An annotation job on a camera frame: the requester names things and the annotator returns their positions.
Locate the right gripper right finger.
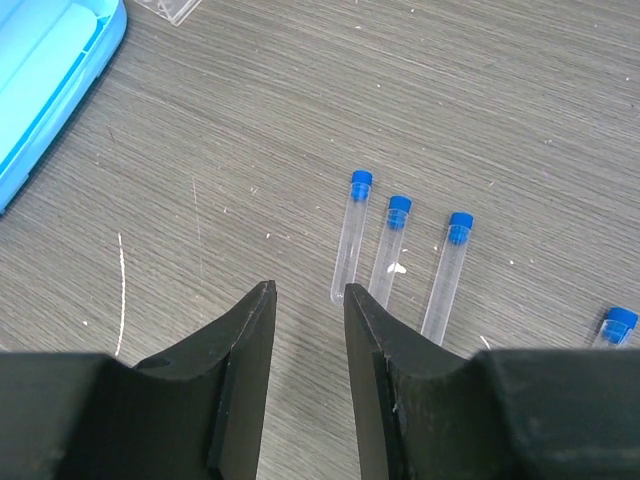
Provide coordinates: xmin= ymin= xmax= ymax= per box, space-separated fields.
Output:
xmin=344 ymin=284 xmax=639 ymax=479

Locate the capped test tube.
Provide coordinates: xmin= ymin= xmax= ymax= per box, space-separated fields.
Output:
xmin=368 ymin=195 xmax=412 ymax=308
xmin=330 ymin=170 xmax=373 ymax=306
xmin=420 ymin=211 xmax=474 ymax=345

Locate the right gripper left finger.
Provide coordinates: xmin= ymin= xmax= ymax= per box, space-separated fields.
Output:
xmin=1 ymin=281 xmax=277 ymax=479

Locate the clear plastic tube rack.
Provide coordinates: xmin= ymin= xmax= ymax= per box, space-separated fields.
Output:
xmin=136 ymin=0 xmax=202 ymax=26

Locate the blue plastic tray lid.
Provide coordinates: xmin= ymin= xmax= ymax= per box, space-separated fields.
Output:
xmin=1 ymin=0 xmax=127 ymax=207

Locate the clear test tube blue cap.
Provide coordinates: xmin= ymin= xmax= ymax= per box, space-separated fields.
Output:
xmin=592 ymin=307 xmax=639 ymax=349

